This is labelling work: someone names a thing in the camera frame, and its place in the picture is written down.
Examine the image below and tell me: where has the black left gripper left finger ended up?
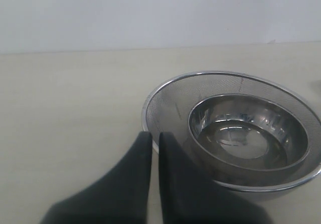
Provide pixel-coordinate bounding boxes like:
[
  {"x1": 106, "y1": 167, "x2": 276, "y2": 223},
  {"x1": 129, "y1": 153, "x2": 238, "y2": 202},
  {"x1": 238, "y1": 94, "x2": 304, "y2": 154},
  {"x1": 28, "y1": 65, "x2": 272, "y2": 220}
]
[{"x1": 41, "y1": 132, "x2": 152, "y2": 223}]

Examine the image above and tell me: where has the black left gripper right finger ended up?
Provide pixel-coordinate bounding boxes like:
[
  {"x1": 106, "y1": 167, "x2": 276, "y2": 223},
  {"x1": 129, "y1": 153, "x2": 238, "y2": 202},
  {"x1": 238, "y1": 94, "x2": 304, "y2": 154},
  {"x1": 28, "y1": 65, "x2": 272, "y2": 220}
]
[{"x1": 158, "y1": 132, "x2": 272, "y2": 223}]

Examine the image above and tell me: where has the small stainless steel bowl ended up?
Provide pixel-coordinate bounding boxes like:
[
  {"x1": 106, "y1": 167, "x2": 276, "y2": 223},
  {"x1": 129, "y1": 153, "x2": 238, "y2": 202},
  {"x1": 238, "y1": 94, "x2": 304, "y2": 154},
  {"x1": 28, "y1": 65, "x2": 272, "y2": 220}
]
[{"x1": 188, "y1": 94, "x2": 310, "y2": 173}]

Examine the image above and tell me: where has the steel mesh colander bowl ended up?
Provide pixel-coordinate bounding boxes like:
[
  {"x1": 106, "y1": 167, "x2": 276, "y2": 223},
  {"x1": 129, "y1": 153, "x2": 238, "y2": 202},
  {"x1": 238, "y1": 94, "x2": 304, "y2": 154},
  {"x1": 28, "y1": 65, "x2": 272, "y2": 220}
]
[{"x1": 141, "y1": 71, "x2": 320, "y2": 197}]

